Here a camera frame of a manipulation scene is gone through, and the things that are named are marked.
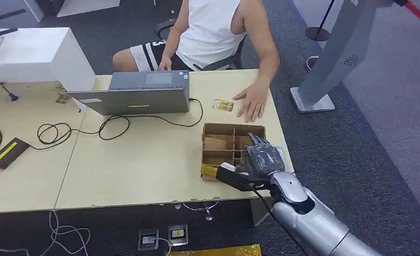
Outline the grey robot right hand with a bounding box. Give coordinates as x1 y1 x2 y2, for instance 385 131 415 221
243 132 286 179

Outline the wooden card box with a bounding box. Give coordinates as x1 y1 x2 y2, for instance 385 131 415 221
200 122 267 181

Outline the yellow glossy card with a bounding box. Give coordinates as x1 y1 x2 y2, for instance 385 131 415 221
200 163 228 179

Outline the printed card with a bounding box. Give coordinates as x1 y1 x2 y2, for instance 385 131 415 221
212 99 235 113

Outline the round stanchion base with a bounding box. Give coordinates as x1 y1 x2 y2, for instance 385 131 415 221
304 55 320 73

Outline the metal floor socket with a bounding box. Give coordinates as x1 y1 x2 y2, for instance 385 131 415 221
168 223 189 247
138 228 159 252

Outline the grey kiosk stand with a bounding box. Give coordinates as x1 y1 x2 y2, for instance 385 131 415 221
290 0 394 114

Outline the person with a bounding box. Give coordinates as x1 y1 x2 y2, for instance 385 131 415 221
112 0 280 124

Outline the grey laptop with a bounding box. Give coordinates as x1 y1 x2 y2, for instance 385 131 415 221
67 70 191 117

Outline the white board furniture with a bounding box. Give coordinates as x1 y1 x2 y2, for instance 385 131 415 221
22 0 120 22

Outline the white cabinet box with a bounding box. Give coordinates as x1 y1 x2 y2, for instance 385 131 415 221
0 27 96 93

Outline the black power adapter yellow label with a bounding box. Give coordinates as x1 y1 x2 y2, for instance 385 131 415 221
0 137 30 170

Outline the black plug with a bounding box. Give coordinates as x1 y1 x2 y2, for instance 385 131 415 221
0 82 20 102

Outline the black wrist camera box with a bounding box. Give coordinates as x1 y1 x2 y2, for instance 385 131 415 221
215 162 267 193

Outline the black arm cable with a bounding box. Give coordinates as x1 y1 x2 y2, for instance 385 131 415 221
251 187 311 256

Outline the black laptop power cable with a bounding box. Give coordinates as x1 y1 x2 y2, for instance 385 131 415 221
28 98 204 151

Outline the clear thin cable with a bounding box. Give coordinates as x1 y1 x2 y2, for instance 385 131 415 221
174 201 221 221

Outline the white socket cable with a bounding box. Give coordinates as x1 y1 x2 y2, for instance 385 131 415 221
153 237 173 256

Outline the black stanchion post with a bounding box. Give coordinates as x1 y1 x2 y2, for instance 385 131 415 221
304 0 337 42

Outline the tangled white floor cable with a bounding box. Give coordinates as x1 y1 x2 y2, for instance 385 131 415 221
0 211 91 256

